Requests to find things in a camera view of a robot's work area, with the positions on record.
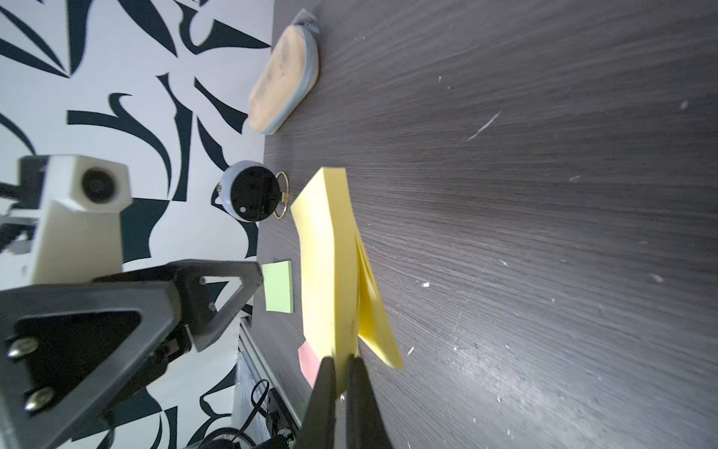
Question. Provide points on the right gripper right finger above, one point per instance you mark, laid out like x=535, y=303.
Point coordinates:
x=364, y=426

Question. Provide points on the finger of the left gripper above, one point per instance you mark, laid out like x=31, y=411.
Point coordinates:
x=205, y=320
x=69, y=352

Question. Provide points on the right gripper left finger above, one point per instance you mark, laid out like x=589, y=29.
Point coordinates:
x=318, y=426

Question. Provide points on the yellow memo pad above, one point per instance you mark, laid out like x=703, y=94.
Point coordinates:
x=341, y=300

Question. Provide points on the green memo pad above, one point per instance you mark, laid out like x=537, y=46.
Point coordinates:
x=278, y=284

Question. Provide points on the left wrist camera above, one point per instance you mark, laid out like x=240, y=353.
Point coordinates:
x=63, y=223

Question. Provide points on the grey round speaker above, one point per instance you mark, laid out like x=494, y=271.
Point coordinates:
x=250, y=192

